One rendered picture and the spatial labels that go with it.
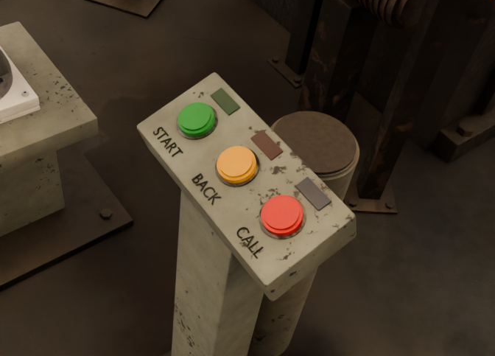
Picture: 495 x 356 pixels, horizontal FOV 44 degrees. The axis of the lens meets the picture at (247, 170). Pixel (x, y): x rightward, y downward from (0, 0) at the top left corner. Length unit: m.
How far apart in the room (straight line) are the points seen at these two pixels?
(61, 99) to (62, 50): 0.60
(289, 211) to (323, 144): 0.22
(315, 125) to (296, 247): 0.26
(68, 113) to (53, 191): 0.22
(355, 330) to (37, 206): 0.67
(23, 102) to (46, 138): 0.07
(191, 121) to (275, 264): 0.18
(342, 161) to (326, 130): 0.05
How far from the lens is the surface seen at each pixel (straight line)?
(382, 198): 1.45
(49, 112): 1.12
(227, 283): 0.70
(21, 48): 1.26
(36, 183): 1.24
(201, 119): 0.66
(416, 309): 1.32
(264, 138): 0.64
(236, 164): 0.62
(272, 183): 0.61
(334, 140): 0.80
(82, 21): 1.84
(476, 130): 1.62
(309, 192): 0.60
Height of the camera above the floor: 1.07
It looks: 48 degrees down
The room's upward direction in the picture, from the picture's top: 10 degrees clockwise
